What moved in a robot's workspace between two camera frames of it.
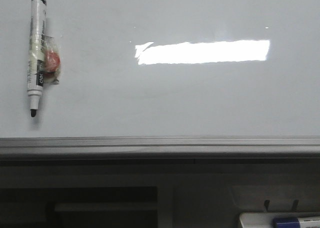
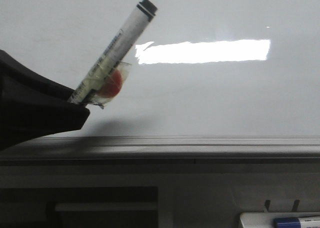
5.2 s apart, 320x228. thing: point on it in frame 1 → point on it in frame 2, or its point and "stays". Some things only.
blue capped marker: (296, 222) stays
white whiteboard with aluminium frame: (165, 73) stays
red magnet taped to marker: (52, 60) → (109, 89)
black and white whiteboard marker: (36, 67) → (118, 51)
